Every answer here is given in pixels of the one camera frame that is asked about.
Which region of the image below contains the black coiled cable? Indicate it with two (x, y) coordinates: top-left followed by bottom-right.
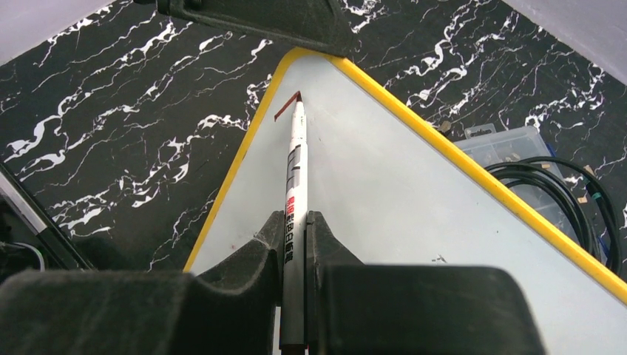
(484, 155), (626, 278)

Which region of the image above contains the white whiteboard marker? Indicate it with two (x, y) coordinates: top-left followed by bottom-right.
(279, 92), (308, 354)

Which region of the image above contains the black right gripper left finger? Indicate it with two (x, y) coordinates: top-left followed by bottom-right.
(1, 211), (284, 354)

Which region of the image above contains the yellow framed whiteboard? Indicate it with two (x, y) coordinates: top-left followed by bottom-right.
(184, 48), (626, 354)

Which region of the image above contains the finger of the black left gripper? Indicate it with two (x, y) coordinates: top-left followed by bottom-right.
(138, 0), (356, 57)

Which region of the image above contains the clear plastic screw box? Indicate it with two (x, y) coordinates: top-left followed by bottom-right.
(455, 124), (579, 243)

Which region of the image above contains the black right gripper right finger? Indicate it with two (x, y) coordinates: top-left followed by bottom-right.
(305, 212), (546, 354)

